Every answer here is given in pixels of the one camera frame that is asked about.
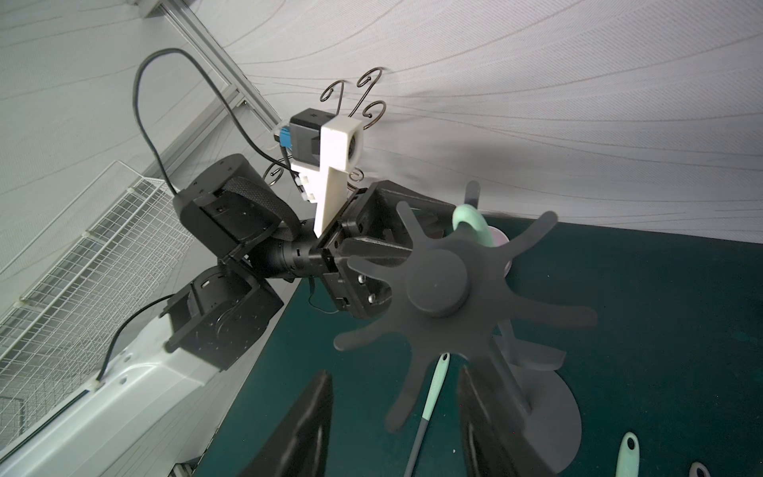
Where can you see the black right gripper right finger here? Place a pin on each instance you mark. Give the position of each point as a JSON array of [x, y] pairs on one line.
[[492, 433]]

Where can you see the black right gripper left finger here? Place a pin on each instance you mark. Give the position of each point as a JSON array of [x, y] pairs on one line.
[[299, 444]]

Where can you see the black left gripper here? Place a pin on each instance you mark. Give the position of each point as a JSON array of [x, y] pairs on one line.
[[369, 227]]

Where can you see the grey utensil mint handle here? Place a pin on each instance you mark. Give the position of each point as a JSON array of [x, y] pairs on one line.
[[433, 394]]

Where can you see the grey turner mint handle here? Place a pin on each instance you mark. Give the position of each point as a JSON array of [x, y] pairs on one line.
[[468, 215]]

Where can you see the grey spatula mint handle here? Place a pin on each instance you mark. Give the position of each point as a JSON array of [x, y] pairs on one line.
[[628, 459]]

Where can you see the beige spatula grey handle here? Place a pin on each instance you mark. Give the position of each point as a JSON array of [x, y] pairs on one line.
[[698, 469]]

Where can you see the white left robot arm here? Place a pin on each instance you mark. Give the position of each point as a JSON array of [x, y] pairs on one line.
[[209, 324]]

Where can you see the grey utensil rack stand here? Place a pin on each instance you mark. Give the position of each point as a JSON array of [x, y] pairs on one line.
[[451, 296]]

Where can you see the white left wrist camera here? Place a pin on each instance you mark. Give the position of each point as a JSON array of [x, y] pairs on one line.
[[325, 149]]

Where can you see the white wire basket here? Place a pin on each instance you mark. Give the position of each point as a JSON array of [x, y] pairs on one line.
[[55, 335]]

